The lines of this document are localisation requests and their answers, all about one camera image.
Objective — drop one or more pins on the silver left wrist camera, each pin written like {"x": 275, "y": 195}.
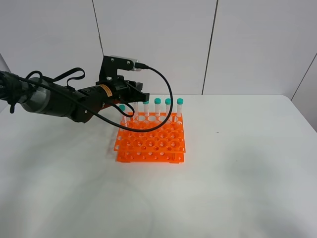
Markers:
{"x": 127, "y": 64}

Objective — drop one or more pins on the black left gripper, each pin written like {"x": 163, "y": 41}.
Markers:
{"x": 117, "y": 87}

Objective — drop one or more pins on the test tube second row left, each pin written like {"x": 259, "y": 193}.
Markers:
{"x": 123, "y": 112}

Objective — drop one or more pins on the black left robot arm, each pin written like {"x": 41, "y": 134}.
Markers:
{"x": 42, "y": 95}

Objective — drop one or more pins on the orange test tube rack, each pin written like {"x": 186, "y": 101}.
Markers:
{"x": 166, "y": 144}

